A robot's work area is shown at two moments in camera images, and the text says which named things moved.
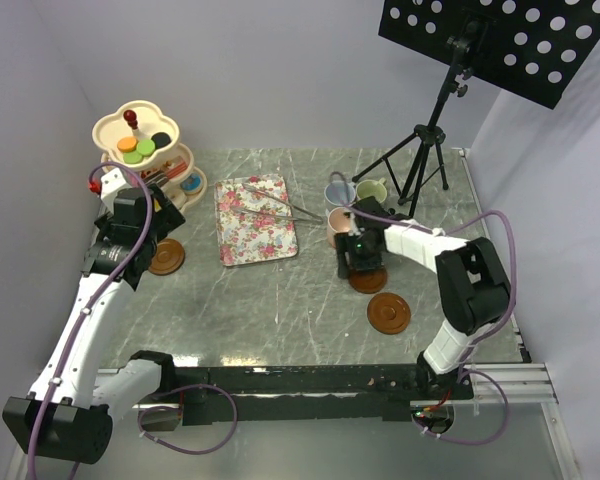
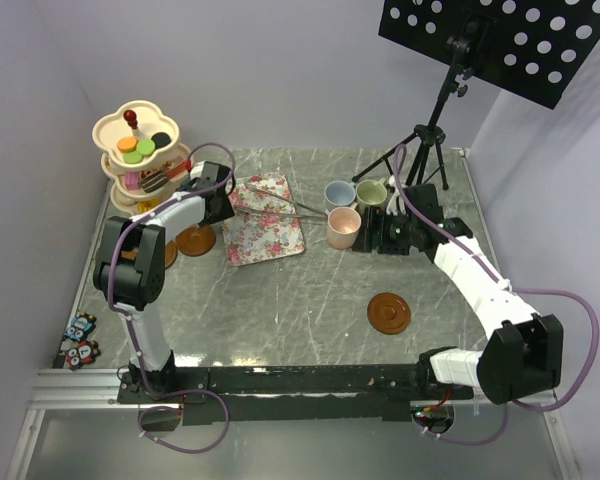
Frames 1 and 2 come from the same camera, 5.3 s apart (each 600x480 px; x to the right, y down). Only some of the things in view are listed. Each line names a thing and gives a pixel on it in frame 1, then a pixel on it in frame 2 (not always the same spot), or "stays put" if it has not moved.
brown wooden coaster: (388, 313) stays put
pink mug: (339, 220) stays put
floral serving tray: (254, 219) stays put
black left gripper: (166, 218) to (226, 213)
